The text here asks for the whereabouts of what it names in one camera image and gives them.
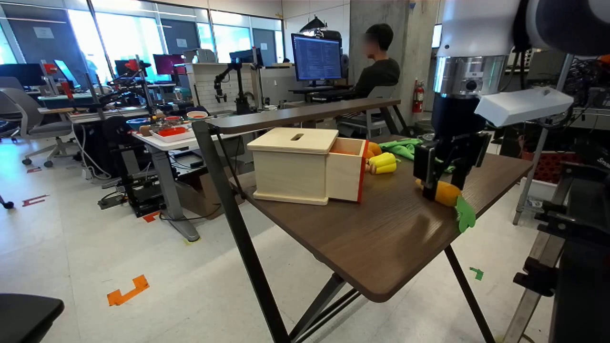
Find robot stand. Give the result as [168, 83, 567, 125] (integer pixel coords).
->
[503, 161, 610, 343]

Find dark monitor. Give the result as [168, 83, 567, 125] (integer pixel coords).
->
[0, 63, 47, 88]

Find wooden drawer with red edge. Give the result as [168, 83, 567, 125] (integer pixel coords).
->
[326, 138, 369, 203]

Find machine with red parts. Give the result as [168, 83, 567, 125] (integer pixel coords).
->
[97, 56, 154, 118]

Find white tray with red items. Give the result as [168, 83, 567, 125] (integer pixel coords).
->
[150, 124, 195, 143]

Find black chair seat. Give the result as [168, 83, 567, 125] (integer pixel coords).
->
[0, 293, 65, 343]

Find metal stand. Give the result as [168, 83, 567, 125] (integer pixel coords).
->
[512, 54, 575, 226]

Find grey office chair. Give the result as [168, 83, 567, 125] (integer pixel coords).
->
[0, 88, 78, 168]

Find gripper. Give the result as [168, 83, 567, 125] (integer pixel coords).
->
[421, 93, 492, 201]

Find white standing desk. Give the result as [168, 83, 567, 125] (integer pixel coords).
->
[132, 128, 244, 242]

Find monitor with text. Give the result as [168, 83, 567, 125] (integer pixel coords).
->
[291, 33, 343, 83]

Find red basket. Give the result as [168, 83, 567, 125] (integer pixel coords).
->
[521, 151, 581, 185]

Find black lamp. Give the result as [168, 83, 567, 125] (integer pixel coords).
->
[299, 16, 326, 33]

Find person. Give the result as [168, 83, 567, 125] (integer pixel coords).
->
[352, 23, 401, 99]

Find orange plush carrot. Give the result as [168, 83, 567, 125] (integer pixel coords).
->
[415, 178, 477, 233]

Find wooden box with slot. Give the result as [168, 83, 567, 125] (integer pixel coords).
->
[246, 127, 369, 206]

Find monitor with pink screen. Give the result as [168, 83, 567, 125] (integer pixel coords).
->
[152, 53, 187, 76]

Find white brick pattern cabinet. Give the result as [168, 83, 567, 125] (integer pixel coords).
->
[185, 61, 262, 114]

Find black equipment with cables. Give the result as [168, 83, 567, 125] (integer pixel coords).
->
[98, 175, 166, 218]

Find red fire extinguisher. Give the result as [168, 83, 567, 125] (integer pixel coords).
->
[412, 78, 425, 114]

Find cardboard box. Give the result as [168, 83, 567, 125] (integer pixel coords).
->
[178, 171, 244, 221]

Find green cloth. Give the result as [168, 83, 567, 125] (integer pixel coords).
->
[378, 138, 457, 173]

